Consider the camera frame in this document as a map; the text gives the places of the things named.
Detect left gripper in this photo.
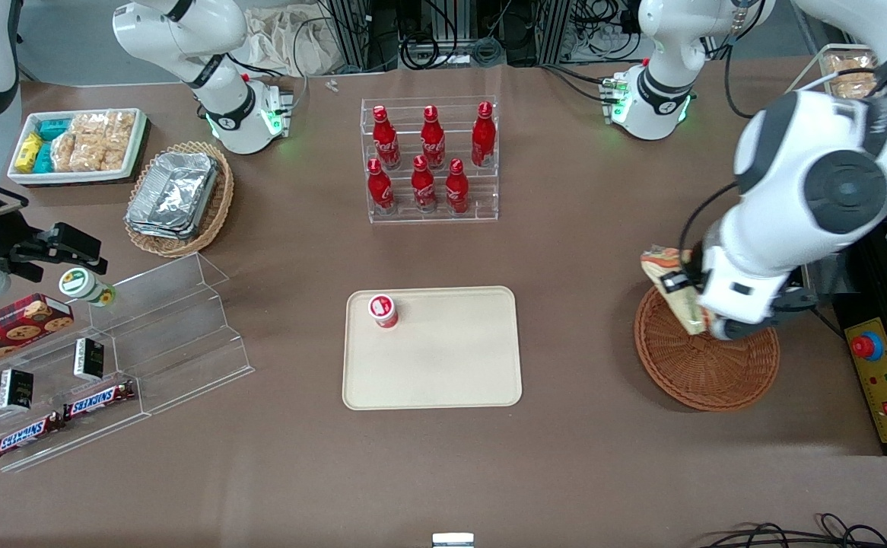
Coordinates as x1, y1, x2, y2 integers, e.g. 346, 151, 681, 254
660, 241, 817, 326

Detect triangular sandwich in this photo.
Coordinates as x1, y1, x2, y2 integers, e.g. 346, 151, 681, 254
639, 244, 712, 336

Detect silver foil tray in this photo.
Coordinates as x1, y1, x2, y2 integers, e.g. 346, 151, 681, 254
125, 213, 216, 242
127, 151, 221, 231

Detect brown round wicker basket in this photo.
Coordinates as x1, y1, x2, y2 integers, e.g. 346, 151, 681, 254
634, 283, 781, 413

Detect white rectangular snack tray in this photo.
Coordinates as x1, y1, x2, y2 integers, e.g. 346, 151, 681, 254
7, 108, 149, 186

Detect tan oval wicker basket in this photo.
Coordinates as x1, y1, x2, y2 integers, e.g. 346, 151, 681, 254
123, 140, 235, 259

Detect beige plastic tray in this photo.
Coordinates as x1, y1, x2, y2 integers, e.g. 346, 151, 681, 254
342, 286, 523, 412

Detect green white lidded cup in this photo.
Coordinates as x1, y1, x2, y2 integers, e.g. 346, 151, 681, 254
59, 267, 118, 308

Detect red plaid cookie box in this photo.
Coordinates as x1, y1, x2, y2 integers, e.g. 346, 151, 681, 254
0, 293, 76, 378

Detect clear rice cracker packet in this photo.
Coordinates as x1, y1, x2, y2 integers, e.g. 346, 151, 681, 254
101, 111, 137, 171
51, 132, 81, 174
70, 113, 107, 173

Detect yellow snack packet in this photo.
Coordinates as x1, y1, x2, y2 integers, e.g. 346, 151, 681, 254
14, 131, 46, 174

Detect small black box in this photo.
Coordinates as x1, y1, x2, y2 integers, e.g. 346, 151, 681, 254
0, 368, 35, 413
72, 338, 106, 382

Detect clear acrylic step shelf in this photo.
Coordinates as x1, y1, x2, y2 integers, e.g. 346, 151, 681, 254
0, 252, 256, 474

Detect brown Snickers bar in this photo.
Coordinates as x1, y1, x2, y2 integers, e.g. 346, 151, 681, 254
0, 410, 65, 461
62, 380, 138, 422

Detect clear acrylic bottle rack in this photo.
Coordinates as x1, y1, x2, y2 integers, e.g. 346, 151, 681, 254
359, 96, 500, 225

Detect red cola bottle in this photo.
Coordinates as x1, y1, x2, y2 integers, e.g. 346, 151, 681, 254
470, 101, 498, 168
371, 105, 402, 171
366, 158, 396, 215
420, 105, 447, 170
410, 155, 439, 214
444, 158, 471, 215

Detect clear cracker snack bag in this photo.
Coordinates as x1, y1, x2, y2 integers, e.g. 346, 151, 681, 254
825, 53, 878, 98

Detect beige cloth bag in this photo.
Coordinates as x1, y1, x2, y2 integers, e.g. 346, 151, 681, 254
244, 6, 339, 78

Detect red lidded cup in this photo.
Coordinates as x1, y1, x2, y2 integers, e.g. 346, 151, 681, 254
367, 293, 401, 330

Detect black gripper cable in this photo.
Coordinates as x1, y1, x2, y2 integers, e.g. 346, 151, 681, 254
677, 180, 742, 264

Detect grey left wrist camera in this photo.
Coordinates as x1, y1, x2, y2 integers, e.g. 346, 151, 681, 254
705, 313, 780, 343

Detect black looping arm cable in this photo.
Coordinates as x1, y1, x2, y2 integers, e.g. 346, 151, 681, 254
723, 0, 765, 121

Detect black base cable bundle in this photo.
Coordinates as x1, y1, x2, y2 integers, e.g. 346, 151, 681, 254
541, 63, 621, 104

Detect white wire basket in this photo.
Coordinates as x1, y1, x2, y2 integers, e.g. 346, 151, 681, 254
789, 43, 882, 101

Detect black floor cable bundle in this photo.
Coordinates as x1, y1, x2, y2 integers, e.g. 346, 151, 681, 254
698, 513, 887, 548

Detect grey coiled cable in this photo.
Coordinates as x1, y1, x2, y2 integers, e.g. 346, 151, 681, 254
469, 37, 506, 66

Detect black thin base cable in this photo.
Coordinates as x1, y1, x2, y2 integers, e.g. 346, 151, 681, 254
227, 14, 332, 116

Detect black coiled cable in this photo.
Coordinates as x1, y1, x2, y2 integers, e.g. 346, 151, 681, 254
401, 32, 446, 71

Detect aluminium frame post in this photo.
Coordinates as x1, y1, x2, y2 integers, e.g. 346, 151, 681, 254
328, 0, 374, 74

